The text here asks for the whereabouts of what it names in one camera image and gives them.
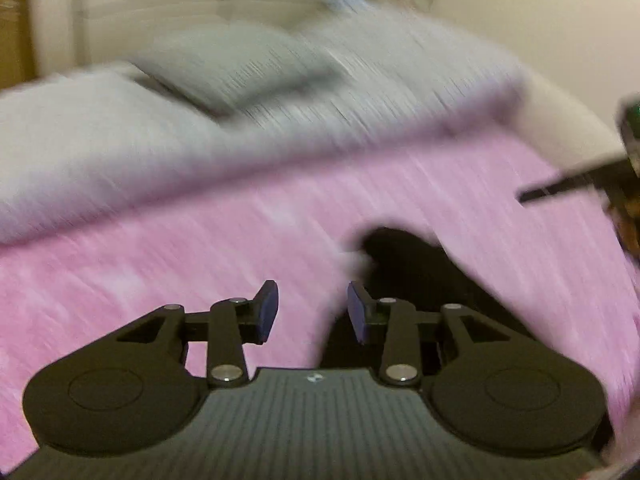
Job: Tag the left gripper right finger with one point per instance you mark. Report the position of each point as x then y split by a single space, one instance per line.
370 317

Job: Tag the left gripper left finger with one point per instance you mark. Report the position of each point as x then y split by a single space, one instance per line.
250 318

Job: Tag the black garment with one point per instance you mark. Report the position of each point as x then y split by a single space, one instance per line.
402 265

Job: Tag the person's right hand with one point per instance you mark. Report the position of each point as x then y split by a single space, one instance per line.
626 223

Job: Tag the pink rose bed blanket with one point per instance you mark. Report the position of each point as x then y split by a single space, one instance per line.
557 263

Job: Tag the lilac folded quilt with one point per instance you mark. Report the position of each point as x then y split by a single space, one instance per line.
83 145

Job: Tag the grey pillow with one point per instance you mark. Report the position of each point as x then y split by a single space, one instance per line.
225 68

